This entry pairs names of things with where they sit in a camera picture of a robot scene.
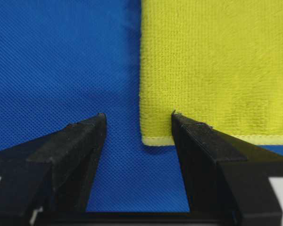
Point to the blue table cloth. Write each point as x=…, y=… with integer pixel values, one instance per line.
x=62, y=61

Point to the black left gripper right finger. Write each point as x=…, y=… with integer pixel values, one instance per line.
x=224, y=174

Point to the yellow-green microfiber towel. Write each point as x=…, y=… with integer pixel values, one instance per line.
x=219, y=62

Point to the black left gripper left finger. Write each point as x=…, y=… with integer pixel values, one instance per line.
x=50, y=173

